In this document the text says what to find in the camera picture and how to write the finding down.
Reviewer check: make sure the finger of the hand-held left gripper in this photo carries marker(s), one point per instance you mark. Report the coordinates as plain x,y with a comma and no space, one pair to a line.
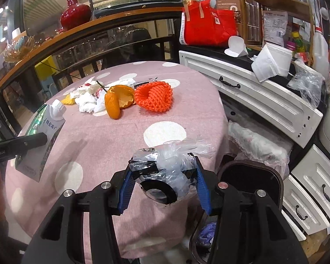
30,143

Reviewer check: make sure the crumpled white tissue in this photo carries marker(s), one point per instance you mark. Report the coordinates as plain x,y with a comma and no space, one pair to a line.
101,105
85,103

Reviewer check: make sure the wooden glass display counter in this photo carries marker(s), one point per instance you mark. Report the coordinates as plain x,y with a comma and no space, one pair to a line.
126,16

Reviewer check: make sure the brown printed carton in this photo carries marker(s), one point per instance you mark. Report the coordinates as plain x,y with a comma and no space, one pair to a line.
231,9

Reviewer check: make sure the clear plastic bag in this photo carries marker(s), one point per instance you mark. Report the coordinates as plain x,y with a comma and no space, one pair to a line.
305,86
170,167

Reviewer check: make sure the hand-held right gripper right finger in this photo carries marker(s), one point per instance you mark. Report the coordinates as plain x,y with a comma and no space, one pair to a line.
203,194

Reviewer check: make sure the wooden shelf rack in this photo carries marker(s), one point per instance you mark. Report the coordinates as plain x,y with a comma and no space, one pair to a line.
280,4

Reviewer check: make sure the red fabric bag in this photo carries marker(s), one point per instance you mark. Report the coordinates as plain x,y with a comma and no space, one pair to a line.
203,27

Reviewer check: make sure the large white cabinet drawer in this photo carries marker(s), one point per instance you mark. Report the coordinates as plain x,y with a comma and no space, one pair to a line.
258,96

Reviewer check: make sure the white red-printed paper bag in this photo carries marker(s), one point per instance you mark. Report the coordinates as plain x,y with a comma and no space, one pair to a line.
90,86

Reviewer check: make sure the red vase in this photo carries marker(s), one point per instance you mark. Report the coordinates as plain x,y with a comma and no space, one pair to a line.
75,13

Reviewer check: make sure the dark brown trash bin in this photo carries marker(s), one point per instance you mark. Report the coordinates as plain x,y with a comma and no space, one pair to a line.
247,178

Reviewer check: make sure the pink polka-dot tablecloth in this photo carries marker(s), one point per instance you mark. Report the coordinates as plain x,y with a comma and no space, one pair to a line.
99,143

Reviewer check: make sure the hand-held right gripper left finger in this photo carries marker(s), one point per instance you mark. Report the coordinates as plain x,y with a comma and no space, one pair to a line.
126,191

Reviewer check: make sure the dark wooden chair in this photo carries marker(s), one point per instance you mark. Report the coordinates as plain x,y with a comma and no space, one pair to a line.
166,45

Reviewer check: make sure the crumpled clear plastic bag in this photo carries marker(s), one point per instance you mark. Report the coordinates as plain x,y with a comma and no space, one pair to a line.
305,86

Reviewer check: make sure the black tape roll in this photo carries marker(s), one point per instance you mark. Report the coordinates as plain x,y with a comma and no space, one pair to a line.
158,192

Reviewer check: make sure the white plastic jug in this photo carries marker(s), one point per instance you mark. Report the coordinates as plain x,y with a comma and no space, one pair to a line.
320,52

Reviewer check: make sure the orange peel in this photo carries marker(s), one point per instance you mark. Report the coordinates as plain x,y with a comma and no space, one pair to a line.
114,104

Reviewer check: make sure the dark jacket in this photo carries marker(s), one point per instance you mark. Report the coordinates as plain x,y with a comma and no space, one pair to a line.
132,44

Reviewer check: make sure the flattened white paper cup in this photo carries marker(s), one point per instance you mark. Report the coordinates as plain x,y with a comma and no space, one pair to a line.
236,46

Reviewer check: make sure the plastic-wrapped white bundle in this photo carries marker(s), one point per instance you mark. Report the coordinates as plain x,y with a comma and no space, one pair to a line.
258,145

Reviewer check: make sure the white labelled packet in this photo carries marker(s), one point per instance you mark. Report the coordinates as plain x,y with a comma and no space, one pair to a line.
275,29

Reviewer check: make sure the orange foam fruit net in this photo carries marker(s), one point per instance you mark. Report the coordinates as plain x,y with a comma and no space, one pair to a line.
154,96

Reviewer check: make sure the stack of white paper cups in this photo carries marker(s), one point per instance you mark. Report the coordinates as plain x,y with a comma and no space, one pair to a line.
272,62

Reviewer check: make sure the purple plastic bag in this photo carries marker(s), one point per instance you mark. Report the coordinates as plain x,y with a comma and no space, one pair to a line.
206,235

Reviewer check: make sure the gold lotus bowl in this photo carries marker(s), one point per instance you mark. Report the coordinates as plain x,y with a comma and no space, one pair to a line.
18,48

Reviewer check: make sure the small black wrapper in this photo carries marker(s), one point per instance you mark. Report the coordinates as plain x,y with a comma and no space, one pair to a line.
140,84

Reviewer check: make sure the white milk carton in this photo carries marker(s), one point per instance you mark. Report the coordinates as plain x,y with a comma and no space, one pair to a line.
41,126

